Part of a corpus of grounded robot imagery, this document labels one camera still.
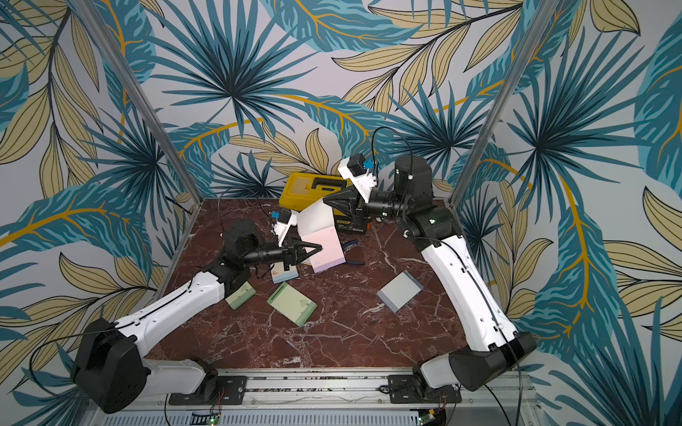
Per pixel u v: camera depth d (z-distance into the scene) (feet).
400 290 3.06
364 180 1.64
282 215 2.03
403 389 2.40
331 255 2.26
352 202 1.74
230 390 2.44
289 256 2.05
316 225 2.10
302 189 3.30
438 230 1.46
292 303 2.89
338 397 2.40
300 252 2.30
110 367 1.29
